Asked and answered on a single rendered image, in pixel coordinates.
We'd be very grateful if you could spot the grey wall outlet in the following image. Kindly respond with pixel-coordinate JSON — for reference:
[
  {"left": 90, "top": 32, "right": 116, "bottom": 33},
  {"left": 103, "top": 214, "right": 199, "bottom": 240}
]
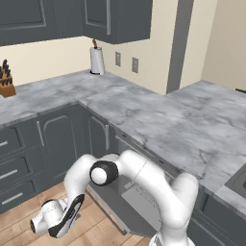
[
  {"left": 114, "top": 51, "right": 122, "bottom": 68},
  {"left": 131, "top": 56, "right": 140, "bottom": 75}
]

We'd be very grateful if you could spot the dark grey wall cupboard door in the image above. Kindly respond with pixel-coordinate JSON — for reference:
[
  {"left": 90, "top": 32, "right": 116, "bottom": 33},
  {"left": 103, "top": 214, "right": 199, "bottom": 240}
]
[{"left": 82, "top": 0, "right": 154, "bottom": 45}]

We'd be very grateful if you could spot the short silver cupboard handle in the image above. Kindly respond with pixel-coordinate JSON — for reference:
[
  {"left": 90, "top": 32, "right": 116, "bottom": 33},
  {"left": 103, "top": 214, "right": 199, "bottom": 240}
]
[{"left": 104, "top": 123, "right": 111, "bottom": 151}]

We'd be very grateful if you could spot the grey dishwasher door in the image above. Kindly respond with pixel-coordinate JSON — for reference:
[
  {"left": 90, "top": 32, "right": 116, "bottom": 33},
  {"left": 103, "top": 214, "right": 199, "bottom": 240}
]
[{"left": 86, "top": 175, "right": 167, "bottom": 239}]

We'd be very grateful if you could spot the dark grey wall cupboard run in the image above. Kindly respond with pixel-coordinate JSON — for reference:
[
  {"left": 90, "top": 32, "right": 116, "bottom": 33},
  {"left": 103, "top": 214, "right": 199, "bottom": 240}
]
[{"left": 0, "top": 0, "right": 85, "bottom": 48}]

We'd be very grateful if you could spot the wooden knife block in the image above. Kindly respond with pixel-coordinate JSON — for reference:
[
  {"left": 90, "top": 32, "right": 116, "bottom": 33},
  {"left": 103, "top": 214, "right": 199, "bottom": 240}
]
[{"left": 0, "top": 59, "right": 17, "bottom": 99}]

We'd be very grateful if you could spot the dark grey sink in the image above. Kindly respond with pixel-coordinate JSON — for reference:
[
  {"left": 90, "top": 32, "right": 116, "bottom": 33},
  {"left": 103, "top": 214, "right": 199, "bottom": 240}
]
[{"left": 223, "top": 162, "right": 246, "bottom": 200}]

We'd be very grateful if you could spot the grey dishwasher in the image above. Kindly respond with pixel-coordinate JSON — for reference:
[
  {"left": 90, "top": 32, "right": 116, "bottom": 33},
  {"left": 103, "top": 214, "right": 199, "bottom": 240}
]
[{"left": 86, "top": 128, "right": 201, "bottom": 239}]

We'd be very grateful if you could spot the wide dark grey cupboard door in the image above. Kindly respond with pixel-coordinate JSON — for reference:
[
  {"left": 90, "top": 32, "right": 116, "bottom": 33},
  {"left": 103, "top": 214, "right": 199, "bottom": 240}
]
[{"left": 37, "top": 106, "right": 88, "bottom": 185}]

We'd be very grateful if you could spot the dark grey under-sink cupboard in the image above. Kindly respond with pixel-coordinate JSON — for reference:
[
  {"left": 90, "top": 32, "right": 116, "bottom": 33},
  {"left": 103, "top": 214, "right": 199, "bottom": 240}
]
[{"left": 186, "top": 187, "right": 246, "bottom": 246}]

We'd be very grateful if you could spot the long silver cupboard handle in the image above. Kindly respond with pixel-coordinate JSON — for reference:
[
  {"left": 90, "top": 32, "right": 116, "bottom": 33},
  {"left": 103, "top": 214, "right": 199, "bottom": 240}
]
[{"left": 36, "top": 120, "right": 46, "bottom": 148}]

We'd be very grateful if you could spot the white paper towel roll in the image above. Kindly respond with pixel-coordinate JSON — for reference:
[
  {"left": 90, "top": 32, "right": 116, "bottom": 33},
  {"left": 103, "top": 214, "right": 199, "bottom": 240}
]
[{"left": 88, "top": 37, "right": 107, "bottom": 77}]

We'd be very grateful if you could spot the narrow dark grey cupboard door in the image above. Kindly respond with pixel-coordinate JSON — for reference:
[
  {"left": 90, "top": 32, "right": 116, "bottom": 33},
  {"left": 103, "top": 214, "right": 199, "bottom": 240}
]
[{"left": 86, "top": 111, "right": 117, "bottom": 159}]

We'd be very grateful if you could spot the silver wall cupboard handle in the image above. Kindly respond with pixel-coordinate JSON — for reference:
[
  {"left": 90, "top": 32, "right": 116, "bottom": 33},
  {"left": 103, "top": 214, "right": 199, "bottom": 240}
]
[{"left": 106, "top": 0, "right": 111, "bottom": 37}]

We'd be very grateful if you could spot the dark grey drawer front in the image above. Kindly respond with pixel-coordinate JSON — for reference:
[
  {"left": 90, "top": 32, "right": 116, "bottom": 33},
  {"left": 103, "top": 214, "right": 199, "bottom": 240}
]
[
  {"left": 0, "top": 179, "right": 47, "bottom": 215},
  {"left": 0, "top": 147, "right": 45, "bottom": 194},
  {"left": 0, "top": 125, "right": 26, "bottom": 159}
]

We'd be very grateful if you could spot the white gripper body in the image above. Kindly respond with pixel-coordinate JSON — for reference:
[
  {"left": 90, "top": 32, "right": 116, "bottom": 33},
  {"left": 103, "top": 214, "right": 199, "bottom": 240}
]
[{"left": 29, "top": 209, "right": 54, "bottom": 235}]

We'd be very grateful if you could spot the silver dishwasher door handle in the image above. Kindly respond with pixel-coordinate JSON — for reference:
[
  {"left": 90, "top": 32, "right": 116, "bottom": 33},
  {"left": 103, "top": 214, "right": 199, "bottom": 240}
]
[{"left": 84, "top": 189, "right": 128, "bottom": 236}]

